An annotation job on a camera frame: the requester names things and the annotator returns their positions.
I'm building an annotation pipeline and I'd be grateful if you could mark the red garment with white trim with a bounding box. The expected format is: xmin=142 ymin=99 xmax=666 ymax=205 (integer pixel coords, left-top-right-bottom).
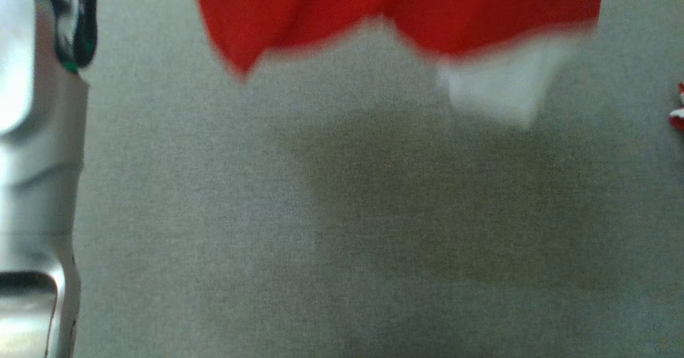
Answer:
xmin=187 ymin=0 xmax=684 ymax=132

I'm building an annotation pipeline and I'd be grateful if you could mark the grey fabric sofa seat cushion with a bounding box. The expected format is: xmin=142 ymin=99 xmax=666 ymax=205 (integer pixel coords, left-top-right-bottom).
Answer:
xmin=72 ymin=0 xmax=684 ymax=358

